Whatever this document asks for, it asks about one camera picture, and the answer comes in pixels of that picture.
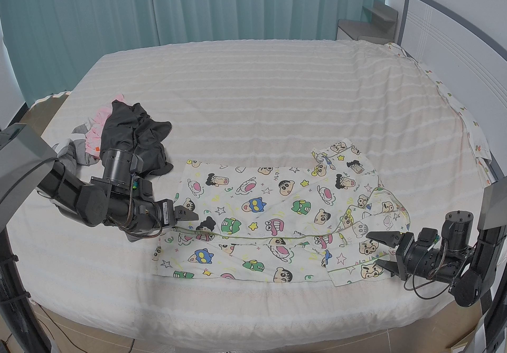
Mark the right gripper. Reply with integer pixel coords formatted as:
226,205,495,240
366,230,440,281

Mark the dark grey garment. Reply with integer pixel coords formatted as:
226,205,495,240
126,229,161,244

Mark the bed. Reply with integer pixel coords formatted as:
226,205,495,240
6,0,507,346

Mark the white printed pyjama top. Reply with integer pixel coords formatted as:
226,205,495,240
151,139,413,288

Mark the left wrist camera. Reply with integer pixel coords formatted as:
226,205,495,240
130,177,154,205

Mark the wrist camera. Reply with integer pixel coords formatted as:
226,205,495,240
419,227,439,251
130,177,154,205

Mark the black garment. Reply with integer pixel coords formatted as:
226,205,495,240
100,102,174,178

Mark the grey bedside table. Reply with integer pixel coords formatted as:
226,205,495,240
337,0,399,42

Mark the pink garment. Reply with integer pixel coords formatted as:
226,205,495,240
84,93,128,157

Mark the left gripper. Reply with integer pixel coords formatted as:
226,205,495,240
133,200,199,234

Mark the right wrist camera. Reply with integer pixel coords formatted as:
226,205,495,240
419,227,439,251

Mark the black cable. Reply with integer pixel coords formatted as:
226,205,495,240
403,274,454,300

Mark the grey and white garment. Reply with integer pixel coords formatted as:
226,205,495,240
59,122,104,170

